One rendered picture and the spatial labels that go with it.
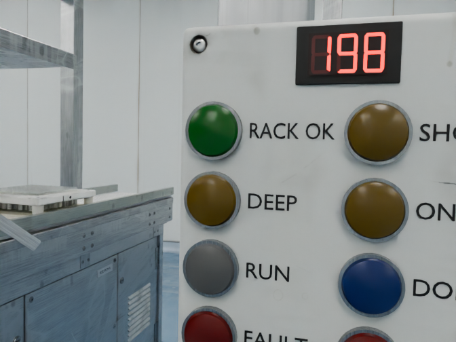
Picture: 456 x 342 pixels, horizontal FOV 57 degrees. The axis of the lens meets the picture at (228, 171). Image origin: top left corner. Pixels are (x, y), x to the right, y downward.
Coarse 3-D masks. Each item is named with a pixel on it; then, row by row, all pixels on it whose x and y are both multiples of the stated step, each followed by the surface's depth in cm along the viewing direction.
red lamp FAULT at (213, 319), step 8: (200, 312) 22; (208, 312) 22; (192, 320) 22; (200, 320) 22; (208, 320) 22; (216, 320) 22; (224, 320) 22; (192, 328) 22; (200, 328) 22; (208, 328) 22; (216, 328) 21; (224, 328) 21; (192, 336) 22; (200, 336) 22; (208, 336) 22; (216, 336) 21; (224, 336) 21
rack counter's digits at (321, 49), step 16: (352, 32) 19; (368, 32) 19; (384, 32) 19; (320, 48) 20; (336, 48) 20; (352, 48) 19; (368, 48) 19; (384, 48) 19; (320, 64) 20; (336, 64) 20; (352, 64) 20; (368, 64) 19; (384, 64) 19
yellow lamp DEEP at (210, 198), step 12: (204, 180) 21; (216, 180) 21; (192, 192) 21; (204, 192) 21; (216, 192) 21; (228, 192) 21; (192, 204) 21; (204, 204) 21; (216, 204) 21; (228, 204) 21; (204, 216) 21; (216, 216) 21; (228, 216) 21
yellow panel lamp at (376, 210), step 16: (352, 192) 20; (368, 192) 19; (384, 192) 19; (352, 208) 19; (368, 208) 19; (384, 208) 19; (400, 208) 19; (352, 224) 19; (368, 224) 19; (384, 224) 19; (400, 224) 19
